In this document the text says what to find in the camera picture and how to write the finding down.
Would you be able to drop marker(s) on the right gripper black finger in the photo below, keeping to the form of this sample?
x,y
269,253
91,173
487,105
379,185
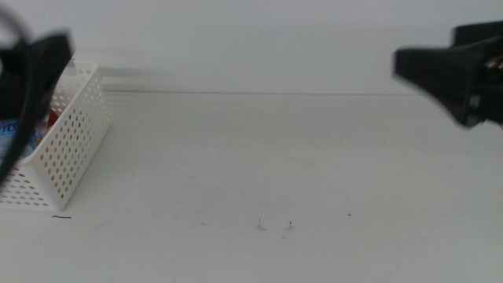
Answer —
x,y
444,74
479,32

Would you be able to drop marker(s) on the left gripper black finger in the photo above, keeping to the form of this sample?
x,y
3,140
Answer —
x,y
53,67

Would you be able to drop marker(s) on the red soda can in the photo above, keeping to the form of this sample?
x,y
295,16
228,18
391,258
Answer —
x,y
52,118

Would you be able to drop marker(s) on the clear water bottle blue cap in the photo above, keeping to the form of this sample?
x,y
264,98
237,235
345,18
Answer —
x,y
6,142

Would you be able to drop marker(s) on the white perforated plastic basket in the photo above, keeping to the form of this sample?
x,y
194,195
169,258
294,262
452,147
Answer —
x,y
67,157

